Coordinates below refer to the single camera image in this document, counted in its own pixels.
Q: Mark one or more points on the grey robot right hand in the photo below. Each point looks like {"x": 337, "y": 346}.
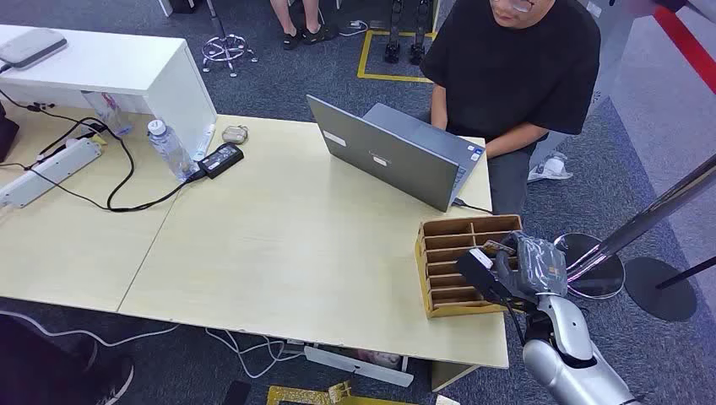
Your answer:
{"x": 534, "y": 268}

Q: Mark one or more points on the small card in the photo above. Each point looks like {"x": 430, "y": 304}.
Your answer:
{"x": 498, "y": 246}

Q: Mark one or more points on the person's right forearm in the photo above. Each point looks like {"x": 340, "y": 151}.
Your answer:
{"x": 438, "y": 109}

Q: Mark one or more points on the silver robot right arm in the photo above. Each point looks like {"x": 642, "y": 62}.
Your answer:
{"x": 565, "y": 358}

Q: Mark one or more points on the person's left forearm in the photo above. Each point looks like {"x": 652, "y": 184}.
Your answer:
{"x": 512, "y": 142}

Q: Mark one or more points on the person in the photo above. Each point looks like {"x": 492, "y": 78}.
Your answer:
{"x": 503, "y": 72}

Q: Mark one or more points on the seated person's legs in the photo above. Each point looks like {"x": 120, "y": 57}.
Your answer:
{"x": 302, "y": 28}

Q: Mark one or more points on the cardboard slotted organizer box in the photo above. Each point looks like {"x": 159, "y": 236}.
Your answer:
{"x": 447, "y": 262}

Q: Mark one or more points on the white shoe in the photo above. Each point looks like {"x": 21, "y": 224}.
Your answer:
{"x": 551, "y": 167}

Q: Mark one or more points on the chrome stanchion pole with base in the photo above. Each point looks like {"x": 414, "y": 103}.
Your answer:
{"x": 637, "y": 223}

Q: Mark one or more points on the black stanchion with base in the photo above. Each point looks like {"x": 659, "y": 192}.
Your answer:
{"x": 660, "y": 290}

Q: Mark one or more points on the grey laptop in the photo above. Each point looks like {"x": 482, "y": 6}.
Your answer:
{"x": 391, "y": 159}

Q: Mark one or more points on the yellow cardboard piece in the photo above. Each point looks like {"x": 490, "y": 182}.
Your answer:
{"x": 313, "y": 396}

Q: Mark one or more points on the black robot legs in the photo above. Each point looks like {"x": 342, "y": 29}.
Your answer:
{"x": 405, "y": 33}

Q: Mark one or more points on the red barrier belt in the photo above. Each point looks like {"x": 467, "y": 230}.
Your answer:
{"x": 688, "y": 47}

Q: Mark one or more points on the black phone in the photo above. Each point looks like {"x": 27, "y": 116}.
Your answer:
{"x": 237, "y": 393}

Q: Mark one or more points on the small earbuds case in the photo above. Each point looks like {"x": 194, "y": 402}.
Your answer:
{"x": 235, "y": 134}

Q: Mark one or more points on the black power adapter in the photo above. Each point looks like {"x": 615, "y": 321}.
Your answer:
{"x": 221, "y": 160}

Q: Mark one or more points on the chrome stool base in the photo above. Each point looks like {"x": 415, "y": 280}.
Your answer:
{"x": 226, "y": 49}

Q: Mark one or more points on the clear plastic water bottle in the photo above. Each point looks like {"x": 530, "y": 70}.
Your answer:
{"x": 170, "y": 151}

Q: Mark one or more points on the clear plastic bag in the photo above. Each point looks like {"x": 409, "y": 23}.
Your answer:
{"x": 106, "y": 114}

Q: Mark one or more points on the white desk shelf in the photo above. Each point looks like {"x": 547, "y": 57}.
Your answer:
{"x": 112, "y": 72}

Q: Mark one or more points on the black shoe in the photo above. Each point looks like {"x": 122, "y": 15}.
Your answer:
{"x": 67, "y": 369}

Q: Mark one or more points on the black object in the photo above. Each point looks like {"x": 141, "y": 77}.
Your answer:
{"x": 5, "y": 134}

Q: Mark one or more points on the grey flat device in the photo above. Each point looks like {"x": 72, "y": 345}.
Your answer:
{"x": 31, "y": 47}

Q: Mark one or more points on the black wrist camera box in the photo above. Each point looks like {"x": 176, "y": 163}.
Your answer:
{"x": 478, "y": 274}

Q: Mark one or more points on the yellow floor tape frame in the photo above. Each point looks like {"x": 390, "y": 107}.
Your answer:
{"x": 369, "y": 75}

